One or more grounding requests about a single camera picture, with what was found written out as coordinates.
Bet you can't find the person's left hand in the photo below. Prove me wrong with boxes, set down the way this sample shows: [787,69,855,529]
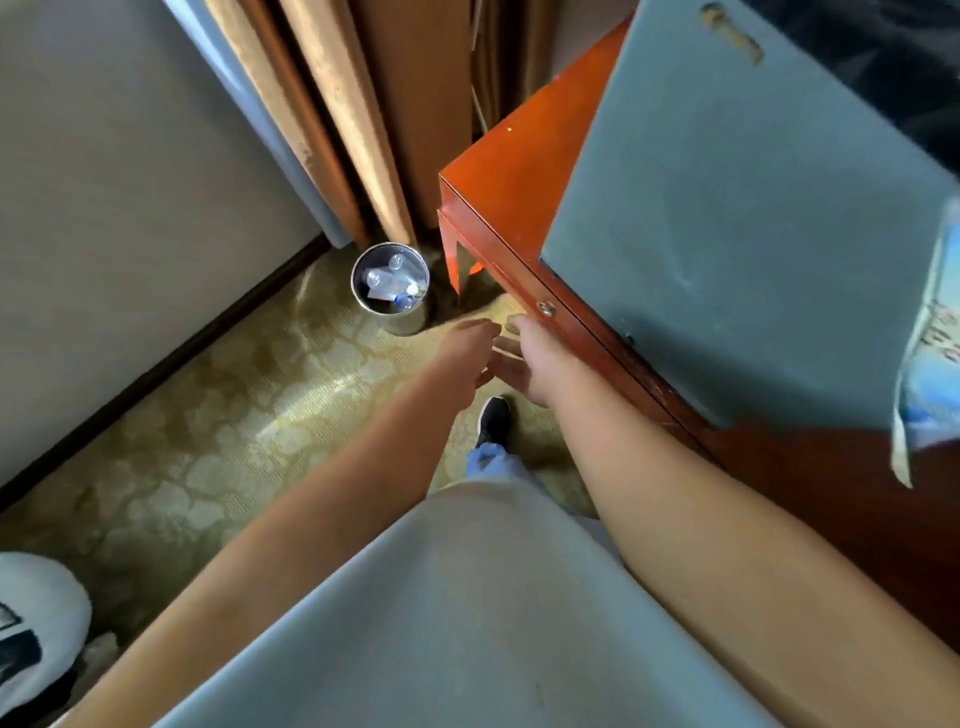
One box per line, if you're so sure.
[431,318,502,410]

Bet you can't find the person's right hand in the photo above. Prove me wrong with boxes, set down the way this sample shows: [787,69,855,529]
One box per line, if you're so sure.
[487,313,594,410]

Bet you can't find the grey mini fridge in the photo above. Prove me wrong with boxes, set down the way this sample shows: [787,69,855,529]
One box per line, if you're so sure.
[539,0,960,433]

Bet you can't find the person's right forearm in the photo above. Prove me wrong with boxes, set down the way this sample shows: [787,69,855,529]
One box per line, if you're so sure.
[547,374,960,728]

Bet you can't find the person's left forearm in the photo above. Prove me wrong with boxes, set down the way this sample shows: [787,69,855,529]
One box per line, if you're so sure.
[52,374,481,728]

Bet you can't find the person's right black shoe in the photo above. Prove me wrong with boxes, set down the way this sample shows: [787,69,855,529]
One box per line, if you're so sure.
[476,395,515,450]

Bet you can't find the person's legs in blue jeans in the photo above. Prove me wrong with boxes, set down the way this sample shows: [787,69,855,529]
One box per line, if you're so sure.
[464,442,624,560]

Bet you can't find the person's grey shirt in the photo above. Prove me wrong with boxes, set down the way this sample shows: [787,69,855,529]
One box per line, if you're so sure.
[153,479,781,728]

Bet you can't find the round metal trash bin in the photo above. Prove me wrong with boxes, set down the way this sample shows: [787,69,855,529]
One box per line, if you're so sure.
[350,241,433,337]

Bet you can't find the brown curtain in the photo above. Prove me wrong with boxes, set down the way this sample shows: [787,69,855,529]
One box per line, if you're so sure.
[202,0,639,249]

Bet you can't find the white sheer curtain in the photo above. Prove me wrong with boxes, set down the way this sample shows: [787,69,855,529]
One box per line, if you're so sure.
[161,0,354,249]

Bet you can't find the white round black printed object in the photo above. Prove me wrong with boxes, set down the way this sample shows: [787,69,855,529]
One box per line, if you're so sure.
[0,552,93,718]

